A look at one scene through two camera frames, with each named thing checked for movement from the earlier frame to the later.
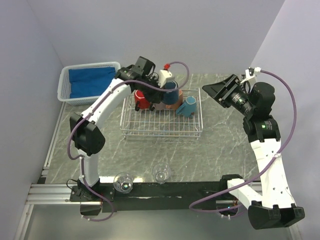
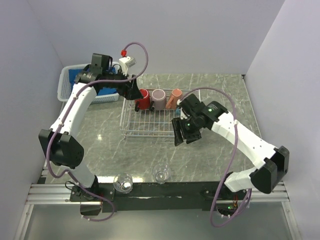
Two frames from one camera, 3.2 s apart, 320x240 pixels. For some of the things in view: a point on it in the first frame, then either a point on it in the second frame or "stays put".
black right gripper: (218, 90) to (178, 124)
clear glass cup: (161, 172) stays put
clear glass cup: (123, 182) stays put
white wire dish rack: (163, 124) stays put
